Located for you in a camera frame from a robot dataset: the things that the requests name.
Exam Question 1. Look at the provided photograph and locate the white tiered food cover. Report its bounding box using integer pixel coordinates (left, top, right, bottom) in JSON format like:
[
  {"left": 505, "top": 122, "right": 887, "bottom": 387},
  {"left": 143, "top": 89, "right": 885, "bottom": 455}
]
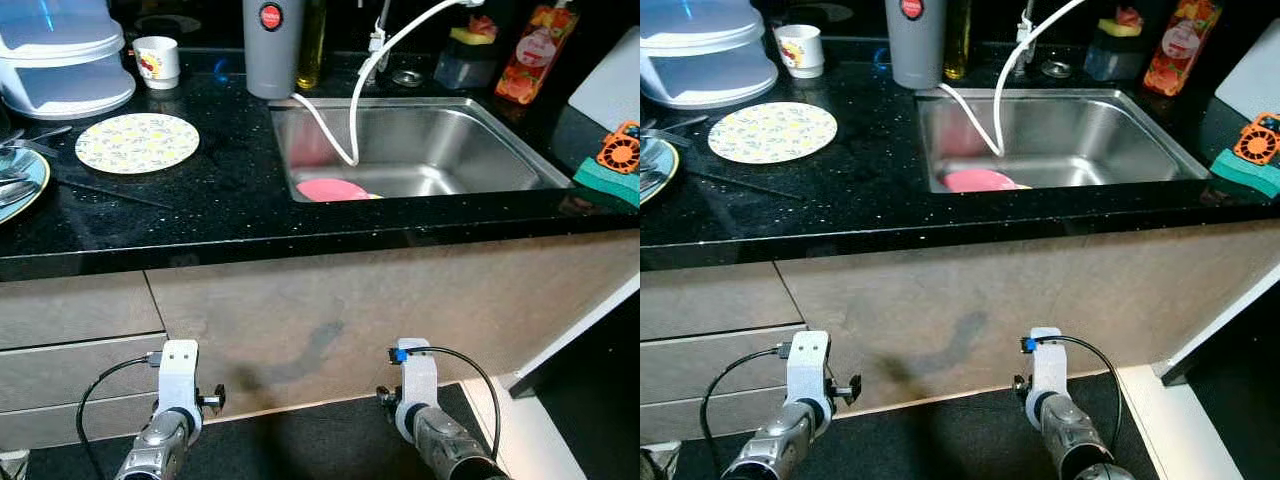
[
  {"left": 640, "top": 0, "right": 779, "bottom": 111},
  {"left": 0, "top": 0, "right": 136, "bottom": 121}
]

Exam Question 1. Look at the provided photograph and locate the floral patterned plate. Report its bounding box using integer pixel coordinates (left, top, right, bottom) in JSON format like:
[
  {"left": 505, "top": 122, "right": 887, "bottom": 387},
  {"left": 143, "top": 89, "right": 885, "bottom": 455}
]
[
  {"left": 707, "top": 101, "right": 839, "bottom": 165},
  {"left": 75, "top": 112, "right": 201, "bottom": 176}
]

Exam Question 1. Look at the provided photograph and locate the pink plate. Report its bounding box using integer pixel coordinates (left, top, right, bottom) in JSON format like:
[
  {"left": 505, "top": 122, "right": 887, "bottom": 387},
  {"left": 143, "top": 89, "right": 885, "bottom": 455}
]
[
  {"left": 942, "top": 168, "right": 1031, "bottom": 193},
  {"left": 296, "top": 178, "right": 383, "bottom": 203}
]

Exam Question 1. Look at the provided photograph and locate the beige drawer front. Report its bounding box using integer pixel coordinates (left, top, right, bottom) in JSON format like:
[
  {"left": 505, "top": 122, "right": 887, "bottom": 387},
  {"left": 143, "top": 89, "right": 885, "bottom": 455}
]
[
  {"left": 640, "top": 262, "right": 806, "bottom": 343},
  {"left": 0, "top": 333, "right": 176, "bottom": 413},
  {"left": 0, "top": 272, "right": 166, "bottom": 351},
  {"left": 640, "top": 325, "right": 801, "bottom": 406}
]

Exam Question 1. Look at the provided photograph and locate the peach print soap dispenser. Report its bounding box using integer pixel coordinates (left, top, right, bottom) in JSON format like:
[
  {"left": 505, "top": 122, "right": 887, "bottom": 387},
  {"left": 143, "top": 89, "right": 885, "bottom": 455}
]
[
  {"left": 495, "top": 0, "right": 581, "bottom": 106},
  {"left": 1143, "top": 0, "right": 1226, "bottom": 98}
]

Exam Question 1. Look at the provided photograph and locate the yellow pink sponge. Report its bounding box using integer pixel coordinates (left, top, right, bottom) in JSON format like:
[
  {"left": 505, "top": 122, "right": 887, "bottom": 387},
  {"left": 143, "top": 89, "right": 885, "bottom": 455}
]
[
  {"left": 1098, "top": 5, "right": 1146, "bottom": 39},
  {"left": 448, "top": 15, "right": 498, "bottom": 48}
]

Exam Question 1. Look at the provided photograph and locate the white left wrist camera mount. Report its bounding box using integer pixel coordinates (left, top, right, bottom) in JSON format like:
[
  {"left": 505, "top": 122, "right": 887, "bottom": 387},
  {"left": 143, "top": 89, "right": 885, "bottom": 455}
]
[
  {"left": 155, "top": 340, "right": 201, "bottom": 436},
  {"left": 785, "top": 330, "right": 833, "bottom": 431}
]

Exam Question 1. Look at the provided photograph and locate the steel fork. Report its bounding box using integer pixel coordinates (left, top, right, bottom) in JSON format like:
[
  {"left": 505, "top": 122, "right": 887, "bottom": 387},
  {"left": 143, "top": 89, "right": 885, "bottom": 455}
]
[
  {"left": 640, "top": 115, "right": 709, "bottom": 138},
  {"left": 0, "top": 125, "right": 74, "bottom": 151}
]

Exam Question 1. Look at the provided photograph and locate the orange handheld fan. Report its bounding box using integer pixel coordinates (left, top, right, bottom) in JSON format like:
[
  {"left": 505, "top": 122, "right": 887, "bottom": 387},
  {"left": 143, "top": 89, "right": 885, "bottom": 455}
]
[
  {"left": 1232, "top": 113, "right": 1280, "bottom": 168},
  {"left": 597, "top": 122, "right": 641, "bottom": 176}
]

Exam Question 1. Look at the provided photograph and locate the chrome kitchen faucet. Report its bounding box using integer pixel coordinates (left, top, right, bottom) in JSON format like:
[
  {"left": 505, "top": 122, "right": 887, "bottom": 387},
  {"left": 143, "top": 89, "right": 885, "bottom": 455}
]
[
  {"left": 362, "top": 0, "right": 396, "bottom": 89},
  {"left": 1015, "top": 0, "right": 1041, "bottom": 76}
]

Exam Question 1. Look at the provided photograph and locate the stainless steel sink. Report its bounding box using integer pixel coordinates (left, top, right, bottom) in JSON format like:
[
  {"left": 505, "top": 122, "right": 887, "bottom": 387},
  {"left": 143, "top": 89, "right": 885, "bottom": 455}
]
[
  {"left": 270, "top": 97, "right": 573, "bottom": 204},
  {"left": 915, "top": 88, "right": 1211, "bottom": 194}
]

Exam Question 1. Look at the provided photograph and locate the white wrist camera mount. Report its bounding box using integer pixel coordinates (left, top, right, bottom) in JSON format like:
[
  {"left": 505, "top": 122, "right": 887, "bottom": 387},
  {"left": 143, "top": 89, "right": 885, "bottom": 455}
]
[
  {"left": 1020, "top": 327, "right": 1066, "bottom": 426},
  {"left": 155, "top": 340, "right": 201, "bottom": 436},
  {"left": 388, "top": 338, "right": 441, "bottom": 441},
  {"left": 785, "top": 330, "right": 833, "bottom": 431}
]

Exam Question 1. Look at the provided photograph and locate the white flexible hose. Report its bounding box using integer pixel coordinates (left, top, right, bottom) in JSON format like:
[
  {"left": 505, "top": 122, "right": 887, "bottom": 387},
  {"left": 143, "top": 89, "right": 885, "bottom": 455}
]
[
  {"left": 290, "top": 0, "right": 486, "bottom": 168},
  {"left": 935, "top": 0, "right": 1086, "bottom": 159}
]

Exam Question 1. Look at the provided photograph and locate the white cutting board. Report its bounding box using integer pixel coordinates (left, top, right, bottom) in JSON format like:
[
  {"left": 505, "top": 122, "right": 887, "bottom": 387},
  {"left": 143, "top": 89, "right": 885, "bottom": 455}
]
[
  {"left": 1215, "top": 40, "right": 1280, "bottom": 123},
  {"left": 567, "top": 25, "right": 641, "bottom": 131}
]

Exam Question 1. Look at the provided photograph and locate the light blue plate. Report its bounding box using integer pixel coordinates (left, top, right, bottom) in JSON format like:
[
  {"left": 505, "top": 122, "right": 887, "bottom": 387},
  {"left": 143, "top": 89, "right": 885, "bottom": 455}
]
[
  {"left": 640, "top": 135, "right": 681, "bottom": 206},
  {"left": 0, "top": 145, "right": 51, "bottom": 226}
]

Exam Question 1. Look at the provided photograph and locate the beige cabinet front panel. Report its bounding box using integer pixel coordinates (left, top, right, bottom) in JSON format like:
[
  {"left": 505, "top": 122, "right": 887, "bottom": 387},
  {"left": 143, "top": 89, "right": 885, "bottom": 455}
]
[
  {"left": 775, "top": 222, "right": 1280, "bottom": 411},
  {"left": 145, "top": 230, "right": 641, "bottom": 421}
]

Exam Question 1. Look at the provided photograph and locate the grey water filter canister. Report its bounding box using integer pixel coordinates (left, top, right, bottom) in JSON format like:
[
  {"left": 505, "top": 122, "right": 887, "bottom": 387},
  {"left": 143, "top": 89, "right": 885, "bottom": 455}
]
[
  {"left": 885, "top": 0, "right": 949, "bottom": 91},
  {"left": 243, "top": 0, "right": 306, "bottom": 101}
]

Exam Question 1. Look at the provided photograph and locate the black floor mat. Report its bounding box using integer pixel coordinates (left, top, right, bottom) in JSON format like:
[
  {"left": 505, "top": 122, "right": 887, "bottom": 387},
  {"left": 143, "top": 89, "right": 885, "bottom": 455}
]
[{"left": 690, "top": 385, "right": 1136, "bottom": 480}]

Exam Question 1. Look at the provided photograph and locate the black sponge holder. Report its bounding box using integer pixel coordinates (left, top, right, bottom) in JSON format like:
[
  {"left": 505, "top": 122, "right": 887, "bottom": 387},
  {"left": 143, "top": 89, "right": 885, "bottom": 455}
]
[
  {"left": 1083, "top": 30, "right": 1146, "bottom": 83},
  {"left": 435, "top": 40, "right": 498, "bottom": 91}
]

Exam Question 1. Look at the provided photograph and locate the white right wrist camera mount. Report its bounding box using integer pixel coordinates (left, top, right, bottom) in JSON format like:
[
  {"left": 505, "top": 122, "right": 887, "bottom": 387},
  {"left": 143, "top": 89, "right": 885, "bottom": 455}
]
[
  {"left": 388, "top": 338, "right": 441, "bottom": 441},
  {"left": 1020, "top": 327, "right": 1066, "bottom": 426}
]

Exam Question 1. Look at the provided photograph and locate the green sponge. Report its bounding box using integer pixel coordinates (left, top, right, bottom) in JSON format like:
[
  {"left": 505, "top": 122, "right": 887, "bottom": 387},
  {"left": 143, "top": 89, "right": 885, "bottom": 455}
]
[
  {"left": 1208, "top": 148, "right": 1280, "bottom": 199},
  {"left": 572, "top": 158, "right": 641, "bottom": 211}
]

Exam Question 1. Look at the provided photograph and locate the oil bottle with green cap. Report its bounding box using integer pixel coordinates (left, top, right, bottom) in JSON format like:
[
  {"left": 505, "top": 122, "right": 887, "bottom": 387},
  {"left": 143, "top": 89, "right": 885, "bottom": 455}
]
[
  {"left": 297, "top": 0, "right": 328, "bottom": 91},
  {"left": 942, "top": 0, "right": 973, "bottom": 81}
]

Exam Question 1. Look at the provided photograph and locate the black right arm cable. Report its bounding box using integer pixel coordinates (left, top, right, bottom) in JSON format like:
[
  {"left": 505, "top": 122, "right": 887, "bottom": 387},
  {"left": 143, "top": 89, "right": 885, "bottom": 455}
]
[
  {"left": 405, "top": 345, "right": 501, "bottom": 461},
  {"left": 1040, "top": 335, "right": 1126, "bottom": 451}
]

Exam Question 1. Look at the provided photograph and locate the white printed cup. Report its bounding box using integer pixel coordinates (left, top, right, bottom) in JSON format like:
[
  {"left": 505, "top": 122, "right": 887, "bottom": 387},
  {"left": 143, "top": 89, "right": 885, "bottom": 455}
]
[
  {"left": 133, "top": 36, "right": 182, "bottom": 91},
  {"left": 775, "top": 24, "right": 826, "bottom": 79}
]

